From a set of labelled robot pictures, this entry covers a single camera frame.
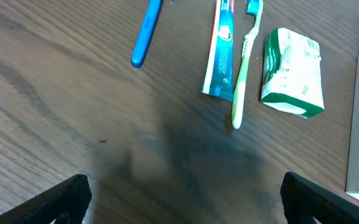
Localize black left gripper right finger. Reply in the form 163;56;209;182
280;172;359;224

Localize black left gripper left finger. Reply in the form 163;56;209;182
0;174;92;224

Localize blue disposable razor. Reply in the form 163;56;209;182
131;0;162;68

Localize green white soap packet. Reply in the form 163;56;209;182
260;27;325;119

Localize teal toothpaste tube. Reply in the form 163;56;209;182
202;0;234;101

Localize green white toothbrush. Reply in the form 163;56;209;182
231;0;264;129

